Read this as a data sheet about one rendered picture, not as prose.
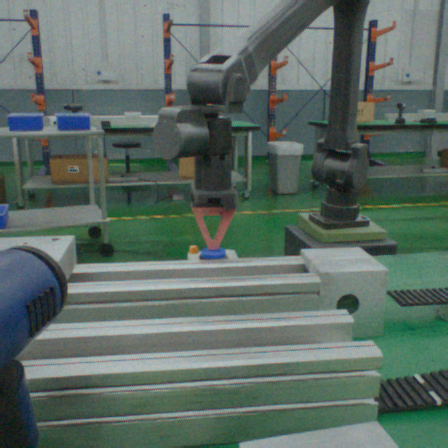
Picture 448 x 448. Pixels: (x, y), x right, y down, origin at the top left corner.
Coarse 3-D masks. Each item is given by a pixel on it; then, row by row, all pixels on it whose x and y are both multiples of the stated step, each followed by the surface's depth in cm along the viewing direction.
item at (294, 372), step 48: (48, 336) 50; (96, 336) 50; (144, 336) 51; (192, 336) 51; (240, 336) 52; (288, 336) 53; (336, 336) 53; (48, 384) 43; (96, 384) 44; (144, 384) 45; (192, 384) 46; (240, 384) 45; (288, 384) 46; (336, 384) 46; (48, 432) 44; (96, 432) 45; (144, 432) 45; (192, 432) 46; (240, 432) 46; (288, 432) 47
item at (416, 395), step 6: (396, 378) 56; (408, 378) 55; (402, 384) 54; (408, 384) 55; (414, 384) 54; (408, 390) 53; (414, 390) 54; (420, 390) 53; (408, 396) 53; (414, 396) 52; (420, 396) 52; (426, 396) 52; (414, 402) 52; (420, 402) 51; (426, 402) 51; (432, 402) 52
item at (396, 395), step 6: (390, 378) 56; (384, 384) 55; (390, 384) 55; (396, 384) 55; (384, 390) 54; (390, 390) 53; (396, 390) 54; (402, 390) 54; (390, 396) 53; (396, 396) 52; (402, 396) 52; (396, 402) 51; (402, 402) 52; (408, 402) 51; (402, 408) 51; (408, 408) 51
